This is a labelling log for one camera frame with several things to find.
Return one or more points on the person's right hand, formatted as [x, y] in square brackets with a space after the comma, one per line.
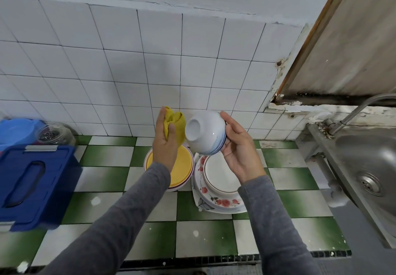
[242, 154]

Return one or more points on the person's left hand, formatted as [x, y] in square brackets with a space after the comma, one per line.
[166, 151]

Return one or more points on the stack of small white bowls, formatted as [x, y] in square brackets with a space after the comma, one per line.
[207, 132]

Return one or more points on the person's right forearm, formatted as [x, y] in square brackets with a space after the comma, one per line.
[278, 231]

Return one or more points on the glass jar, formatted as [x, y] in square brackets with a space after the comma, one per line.
[55, 134]

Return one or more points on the stainless steel sink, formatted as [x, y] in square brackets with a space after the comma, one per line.
[365, 160]

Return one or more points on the metal faucet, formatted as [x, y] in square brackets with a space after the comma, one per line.
[362, 110]

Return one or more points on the blue plastic box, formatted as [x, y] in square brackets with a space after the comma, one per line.
[34, 185]

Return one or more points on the blue plastic bowl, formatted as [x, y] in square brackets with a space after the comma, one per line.
[18, 132]

